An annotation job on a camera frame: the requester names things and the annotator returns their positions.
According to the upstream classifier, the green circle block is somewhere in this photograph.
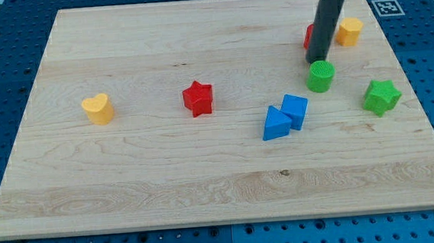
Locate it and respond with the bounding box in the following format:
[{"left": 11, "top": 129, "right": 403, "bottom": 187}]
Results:
[{"left": 306, "top": 60, "right": 335, "bottom": 93}]

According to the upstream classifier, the red star block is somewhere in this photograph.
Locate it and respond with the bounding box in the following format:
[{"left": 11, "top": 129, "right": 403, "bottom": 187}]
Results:
[{"left": 182, "top": 81, "right": 213, "bottom": 118}]

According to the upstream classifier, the green star block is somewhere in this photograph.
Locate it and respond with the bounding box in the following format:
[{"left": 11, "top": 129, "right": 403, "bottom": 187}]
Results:
[{"left": 362, "top": 80, "right": 402, "bottom": 117}]

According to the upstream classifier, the blue triangle block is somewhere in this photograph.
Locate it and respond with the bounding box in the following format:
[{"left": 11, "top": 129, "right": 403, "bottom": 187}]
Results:
[{"left": 262, "top": 105, "right": 292, "bottom": 141}]

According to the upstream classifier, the wooden board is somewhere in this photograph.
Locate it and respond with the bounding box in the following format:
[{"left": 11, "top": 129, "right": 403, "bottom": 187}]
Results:
[{"left": 0, "top": 0, "right": 434, "bottom": 241}]

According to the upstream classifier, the blue cube block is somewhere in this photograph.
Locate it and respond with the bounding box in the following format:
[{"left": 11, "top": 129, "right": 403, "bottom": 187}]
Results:
[{"left": 280, "top": 94, "right": 309, "bottom": 131}]

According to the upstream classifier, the yellow heart block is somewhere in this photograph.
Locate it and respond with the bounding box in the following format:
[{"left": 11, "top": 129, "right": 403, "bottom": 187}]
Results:
[{"left": 81, "top": 92, "right": 115, "bottom": 125}]

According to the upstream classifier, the red block behind pusher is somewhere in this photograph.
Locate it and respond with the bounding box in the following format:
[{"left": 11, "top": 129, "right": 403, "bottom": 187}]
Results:
[{"left": 303, "top": 24, "right": 314, "bottom": 50}]

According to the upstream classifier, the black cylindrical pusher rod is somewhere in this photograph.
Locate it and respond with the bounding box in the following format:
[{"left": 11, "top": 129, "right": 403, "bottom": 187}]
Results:
[{"left": 305, "top": 0, "right": 344, "bottom": 63}]

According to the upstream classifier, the yellow hexagon block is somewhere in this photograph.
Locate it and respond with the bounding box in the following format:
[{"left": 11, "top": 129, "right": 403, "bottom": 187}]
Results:
[{"left": 335, "top": 17, "right": 364, "bottom": 47}]

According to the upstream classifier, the white fiducial marker tag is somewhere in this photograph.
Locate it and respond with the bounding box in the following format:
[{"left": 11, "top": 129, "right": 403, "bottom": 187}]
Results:
[{"left": 372, "top": 0, "right": 405, "bottom": 18}]

